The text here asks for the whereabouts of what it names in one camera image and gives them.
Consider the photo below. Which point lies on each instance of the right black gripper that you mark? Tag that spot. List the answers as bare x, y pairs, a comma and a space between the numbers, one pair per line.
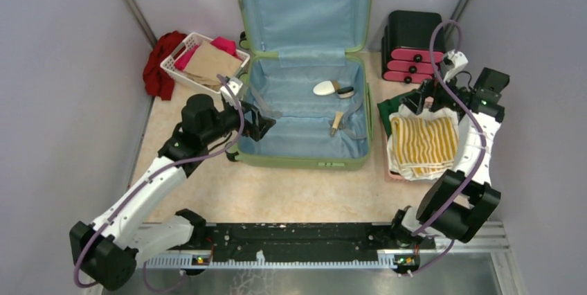
430, 88

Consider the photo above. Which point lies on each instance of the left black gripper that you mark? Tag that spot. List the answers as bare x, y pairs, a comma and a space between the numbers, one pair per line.
259, 124

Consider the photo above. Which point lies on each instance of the dark green garment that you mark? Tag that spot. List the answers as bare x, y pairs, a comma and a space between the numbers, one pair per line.
391, 106

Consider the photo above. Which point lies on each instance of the yellow white striped garment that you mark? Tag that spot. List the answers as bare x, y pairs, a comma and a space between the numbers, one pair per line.
424, 141

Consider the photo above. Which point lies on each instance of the green hard-shell suitcase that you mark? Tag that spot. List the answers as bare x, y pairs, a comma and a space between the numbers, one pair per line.
294, 45

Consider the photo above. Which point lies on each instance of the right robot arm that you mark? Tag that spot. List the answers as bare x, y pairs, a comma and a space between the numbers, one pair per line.
462, 199

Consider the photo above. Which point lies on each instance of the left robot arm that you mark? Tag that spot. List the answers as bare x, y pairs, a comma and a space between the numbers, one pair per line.
107, 251

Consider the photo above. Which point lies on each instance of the black pink drawer cabinet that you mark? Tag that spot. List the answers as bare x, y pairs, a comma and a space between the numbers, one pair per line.
405, 53

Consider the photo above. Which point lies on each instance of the round white black item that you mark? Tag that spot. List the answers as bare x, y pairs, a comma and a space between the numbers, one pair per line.
345, 92

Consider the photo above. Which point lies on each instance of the white oval item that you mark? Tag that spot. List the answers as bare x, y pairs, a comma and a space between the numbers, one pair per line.
325, 88

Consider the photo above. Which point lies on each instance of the wooden stick bundle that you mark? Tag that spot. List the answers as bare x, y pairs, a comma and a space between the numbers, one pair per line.
335, 123

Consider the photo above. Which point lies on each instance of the pink plastic basket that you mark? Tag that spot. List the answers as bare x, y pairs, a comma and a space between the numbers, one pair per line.
393, 176

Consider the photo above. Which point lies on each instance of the tan folded cloth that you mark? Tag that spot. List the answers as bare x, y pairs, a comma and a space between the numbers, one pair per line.
206, 75

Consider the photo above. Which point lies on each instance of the pink folded cloth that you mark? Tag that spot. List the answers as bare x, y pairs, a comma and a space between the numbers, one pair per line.
218, 50

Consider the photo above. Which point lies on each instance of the white plastic basket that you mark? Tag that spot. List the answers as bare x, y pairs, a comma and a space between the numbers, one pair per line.
180, 77

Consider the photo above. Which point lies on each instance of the red cloth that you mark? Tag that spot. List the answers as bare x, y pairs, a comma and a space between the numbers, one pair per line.
157, 81

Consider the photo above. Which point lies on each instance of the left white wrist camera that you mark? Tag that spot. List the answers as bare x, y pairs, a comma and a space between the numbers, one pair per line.
233, 91

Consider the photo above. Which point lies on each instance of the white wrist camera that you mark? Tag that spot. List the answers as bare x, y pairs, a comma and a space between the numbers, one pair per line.
233, 91
452, 63

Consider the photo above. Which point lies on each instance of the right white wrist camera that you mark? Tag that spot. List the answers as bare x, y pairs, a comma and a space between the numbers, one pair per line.
452, 63

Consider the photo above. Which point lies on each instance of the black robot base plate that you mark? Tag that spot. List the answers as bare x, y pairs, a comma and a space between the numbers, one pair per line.
301, 242

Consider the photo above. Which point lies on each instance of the aluminium frame rail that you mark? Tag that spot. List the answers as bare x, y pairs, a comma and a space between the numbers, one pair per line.
491, 237

